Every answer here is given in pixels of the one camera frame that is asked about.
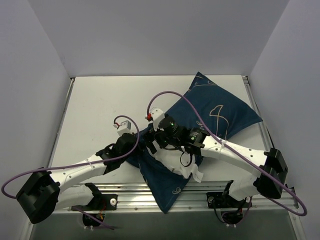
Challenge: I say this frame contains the white pillow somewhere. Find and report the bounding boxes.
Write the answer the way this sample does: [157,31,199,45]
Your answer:
[148,140,204,183]

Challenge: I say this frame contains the blue pillowcase with gold script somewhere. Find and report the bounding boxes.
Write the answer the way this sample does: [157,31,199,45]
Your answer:
[127,72,247,214]

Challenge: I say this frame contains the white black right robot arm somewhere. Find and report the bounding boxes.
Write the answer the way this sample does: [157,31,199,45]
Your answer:
[143,115,288,207]

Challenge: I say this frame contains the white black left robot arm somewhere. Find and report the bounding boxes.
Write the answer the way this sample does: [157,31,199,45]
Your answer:
[16,133,143,224]

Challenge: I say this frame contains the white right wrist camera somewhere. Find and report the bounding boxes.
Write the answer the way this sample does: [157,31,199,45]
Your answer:
[145,107,165,131]

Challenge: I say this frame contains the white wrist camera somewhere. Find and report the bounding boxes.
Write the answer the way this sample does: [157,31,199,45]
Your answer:
[145,107,165,131]
[113,120,131,137]

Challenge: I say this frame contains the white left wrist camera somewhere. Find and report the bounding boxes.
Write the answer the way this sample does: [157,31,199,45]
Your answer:
[113,120,131,137]

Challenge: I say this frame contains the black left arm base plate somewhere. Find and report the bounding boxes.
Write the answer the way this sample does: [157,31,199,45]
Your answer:
[71,194,118,211]

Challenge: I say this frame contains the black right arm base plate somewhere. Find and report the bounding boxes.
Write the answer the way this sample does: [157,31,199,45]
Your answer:
[206,191,252,209]

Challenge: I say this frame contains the aluminium left side rail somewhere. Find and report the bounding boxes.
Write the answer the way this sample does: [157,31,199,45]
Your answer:
[47,77,76,168]

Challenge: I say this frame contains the aluminium rail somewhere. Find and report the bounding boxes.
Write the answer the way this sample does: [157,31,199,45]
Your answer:
[47,77,76,168]
[239,76,288,193]

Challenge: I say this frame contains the aluminium right side rail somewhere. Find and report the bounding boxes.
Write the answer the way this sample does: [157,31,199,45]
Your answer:
[239,76,288,193]

